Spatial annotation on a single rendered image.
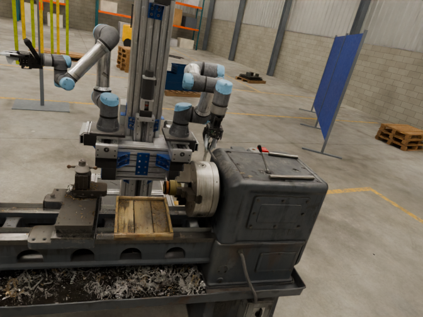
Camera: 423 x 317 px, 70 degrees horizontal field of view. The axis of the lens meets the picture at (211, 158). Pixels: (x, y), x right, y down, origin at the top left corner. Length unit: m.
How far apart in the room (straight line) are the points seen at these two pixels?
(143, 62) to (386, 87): 11.40
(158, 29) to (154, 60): 0.20
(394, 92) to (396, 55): 1.27
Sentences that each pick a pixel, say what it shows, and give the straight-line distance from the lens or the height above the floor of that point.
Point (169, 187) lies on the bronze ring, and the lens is 1.66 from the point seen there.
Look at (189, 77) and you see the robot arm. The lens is 1.47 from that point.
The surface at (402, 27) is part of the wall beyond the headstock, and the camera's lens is 13.27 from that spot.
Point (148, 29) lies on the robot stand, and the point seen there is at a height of 1.83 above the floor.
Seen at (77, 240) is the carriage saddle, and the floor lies 0.91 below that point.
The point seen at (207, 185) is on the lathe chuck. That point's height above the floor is 1.17.
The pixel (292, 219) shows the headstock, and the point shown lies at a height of 1.03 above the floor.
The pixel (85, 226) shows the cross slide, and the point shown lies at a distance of 1.58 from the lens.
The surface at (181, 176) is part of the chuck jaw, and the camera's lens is 1.70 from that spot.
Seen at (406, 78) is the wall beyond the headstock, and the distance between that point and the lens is 12.64.
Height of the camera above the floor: 1.93
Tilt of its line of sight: 23 degrees down
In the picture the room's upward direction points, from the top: 12 degrees clockwise
